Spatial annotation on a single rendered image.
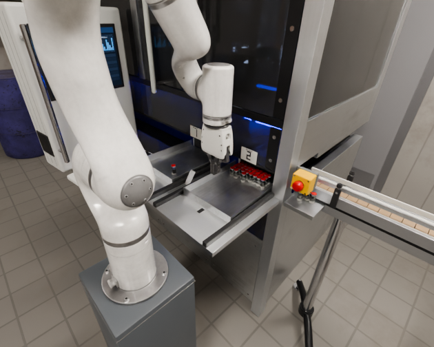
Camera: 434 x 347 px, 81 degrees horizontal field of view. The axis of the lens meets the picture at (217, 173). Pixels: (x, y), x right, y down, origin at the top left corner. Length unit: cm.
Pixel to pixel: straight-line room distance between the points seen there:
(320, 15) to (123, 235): 78
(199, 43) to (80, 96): 27
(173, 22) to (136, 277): 62
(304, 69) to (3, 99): 319
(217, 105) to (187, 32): 20
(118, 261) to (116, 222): 12
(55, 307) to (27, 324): 15
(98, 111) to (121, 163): 10
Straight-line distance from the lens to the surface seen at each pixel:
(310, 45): 89
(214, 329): 170
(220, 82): 69
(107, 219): 65
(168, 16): 58
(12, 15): 138
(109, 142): 50
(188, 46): 61
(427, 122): 276
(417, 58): 266
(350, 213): 111
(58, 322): 192
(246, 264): 149
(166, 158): 136
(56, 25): 46
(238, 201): 105
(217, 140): 74
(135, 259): 71
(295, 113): 93
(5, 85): 354
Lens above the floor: 153
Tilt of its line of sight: 32 degrees down
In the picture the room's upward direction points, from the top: 2 degrees clockwise
